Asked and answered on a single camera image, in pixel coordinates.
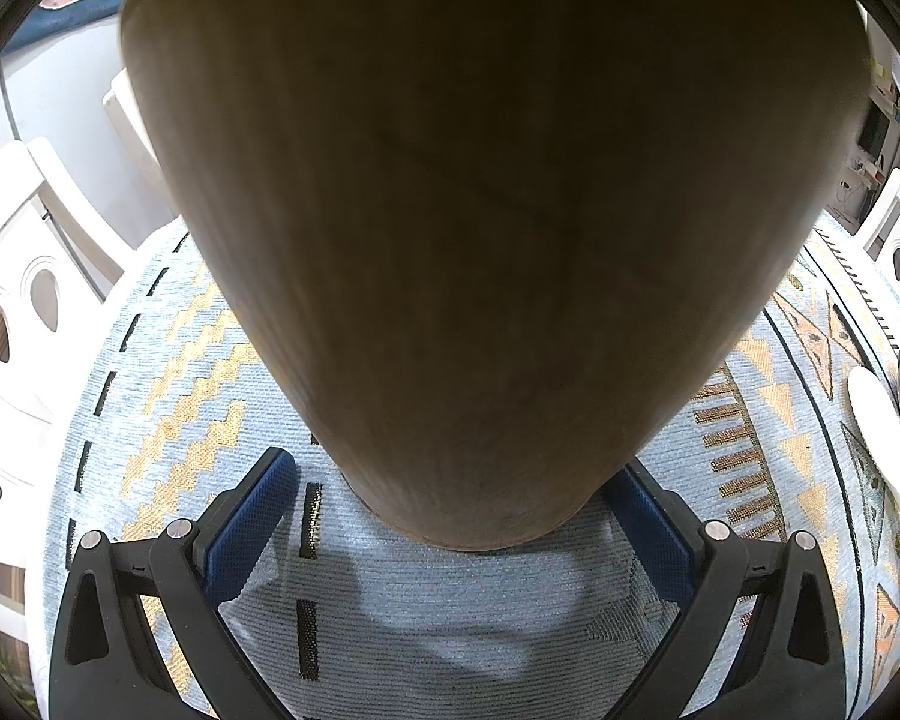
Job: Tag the white dining chair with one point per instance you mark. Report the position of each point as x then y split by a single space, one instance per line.
7 390
127 120
896 202

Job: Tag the blue patterned table runner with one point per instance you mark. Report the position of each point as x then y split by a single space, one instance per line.
435 615

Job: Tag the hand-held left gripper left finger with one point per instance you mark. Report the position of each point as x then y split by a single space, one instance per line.
251 532

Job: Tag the wooden utensil holder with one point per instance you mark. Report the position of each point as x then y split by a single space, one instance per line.
495 240

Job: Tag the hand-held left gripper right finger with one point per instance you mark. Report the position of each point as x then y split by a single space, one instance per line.
649 532

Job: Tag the white ceramic spoon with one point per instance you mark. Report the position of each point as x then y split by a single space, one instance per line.
874 420

